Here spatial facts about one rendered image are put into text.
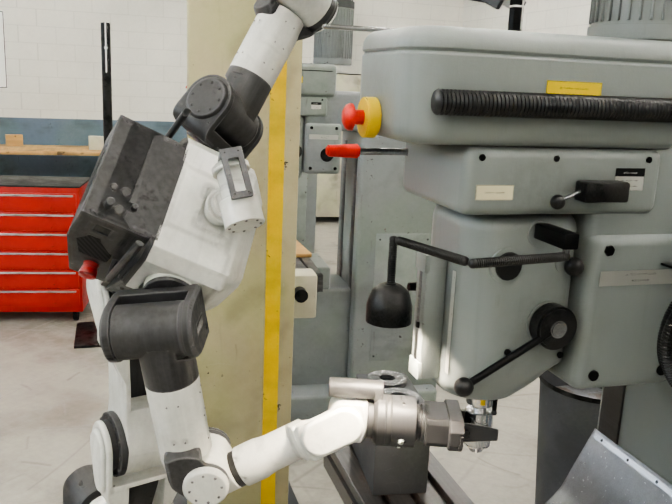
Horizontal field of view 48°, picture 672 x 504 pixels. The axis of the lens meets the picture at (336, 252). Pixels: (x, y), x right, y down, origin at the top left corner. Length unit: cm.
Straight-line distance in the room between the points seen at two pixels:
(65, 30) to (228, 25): 734
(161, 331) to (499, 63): 64
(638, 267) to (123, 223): 82
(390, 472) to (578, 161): 80
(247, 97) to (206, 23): 141
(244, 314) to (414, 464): 148
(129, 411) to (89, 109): 857
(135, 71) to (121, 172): 881
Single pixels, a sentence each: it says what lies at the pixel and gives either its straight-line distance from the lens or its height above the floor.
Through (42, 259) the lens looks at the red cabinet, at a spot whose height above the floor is 48.
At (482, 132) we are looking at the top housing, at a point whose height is 175.
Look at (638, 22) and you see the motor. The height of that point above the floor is 192.
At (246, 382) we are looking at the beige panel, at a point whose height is 61.
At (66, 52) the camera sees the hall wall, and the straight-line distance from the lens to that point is 1009.
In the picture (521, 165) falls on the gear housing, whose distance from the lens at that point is 111.
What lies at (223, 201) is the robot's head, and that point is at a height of 161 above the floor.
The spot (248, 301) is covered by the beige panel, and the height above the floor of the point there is 95.
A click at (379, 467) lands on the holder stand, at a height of 103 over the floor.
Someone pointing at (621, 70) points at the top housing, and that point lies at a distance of 118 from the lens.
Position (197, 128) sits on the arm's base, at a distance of 138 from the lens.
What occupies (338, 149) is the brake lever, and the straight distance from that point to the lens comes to 122.
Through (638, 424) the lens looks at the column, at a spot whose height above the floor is 118.
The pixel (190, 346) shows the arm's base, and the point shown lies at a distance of 120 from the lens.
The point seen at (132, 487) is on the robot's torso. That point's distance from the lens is 182.
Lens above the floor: 181
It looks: 13 degrees down
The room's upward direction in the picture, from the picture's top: 3 degrees clockwise
